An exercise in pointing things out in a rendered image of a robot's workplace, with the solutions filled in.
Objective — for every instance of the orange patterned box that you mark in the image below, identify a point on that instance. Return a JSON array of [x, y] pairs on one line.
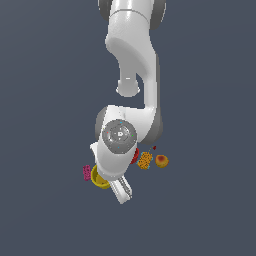
[[145, 160]]

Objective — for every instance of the pink perforated block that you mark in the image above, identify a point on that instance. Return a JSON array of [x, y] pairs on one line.
[[87, 172]]

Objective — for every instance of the orange red peach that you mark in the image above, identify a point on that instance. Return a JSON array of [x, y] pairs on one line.
[[161, 161]]

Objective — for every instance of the red round object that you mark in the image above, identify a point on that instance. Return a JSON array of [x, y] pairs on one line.
[[135, 156]]

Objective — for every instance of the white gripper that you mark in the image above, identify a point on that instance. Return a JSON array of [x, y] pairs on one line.
[[120, 193]]

